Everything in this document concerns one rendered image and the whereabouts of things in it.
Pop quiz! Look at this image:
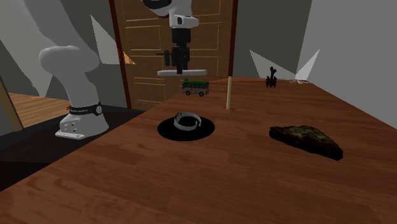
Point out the small black figure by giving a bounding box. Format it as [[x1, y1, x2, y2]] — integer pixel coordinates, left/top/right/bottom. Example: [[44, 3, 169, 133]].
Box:
[[265, 66, 278, 89]]

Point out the black robot stand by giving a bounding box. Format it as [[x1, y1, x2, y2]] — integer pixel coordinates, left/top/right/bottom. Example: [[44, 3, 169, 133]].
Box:
[[0, 104, 147, 192]]

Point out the black round plate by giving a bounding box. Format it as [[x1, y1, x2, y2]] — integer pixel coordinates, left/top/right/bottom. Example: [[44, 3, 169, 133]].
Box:
[[157, 115, 216, 142]]

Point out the pale yellow upright stick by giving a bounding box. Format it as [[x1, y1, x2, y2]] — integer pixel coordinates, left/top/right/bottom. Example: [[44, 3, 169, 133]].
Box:
[[226, 76, 233, 110]]

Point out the green and beige toy bus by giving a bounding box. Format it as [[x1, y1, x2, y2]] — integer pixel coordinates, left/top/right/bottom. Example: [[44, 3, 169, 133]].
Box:
[[181, 78, 210, 97]]

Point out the white round plate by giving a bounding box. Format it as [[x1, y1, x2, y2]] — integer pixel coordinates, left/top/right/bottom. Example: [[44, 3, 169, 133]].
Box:
[[157, 69, 208, 77]]

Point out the grey wristwatch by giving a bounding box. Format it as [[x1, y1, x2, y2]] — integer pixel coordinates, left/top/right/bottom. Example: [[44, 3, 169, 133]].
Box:
[[172, 111, 202, 132]]

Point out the brown wooden panel door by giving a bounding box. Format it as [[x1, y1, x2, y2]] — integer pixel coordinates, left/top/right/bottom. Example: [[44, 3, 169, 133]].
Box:
[[108, 0, 239, 111]]

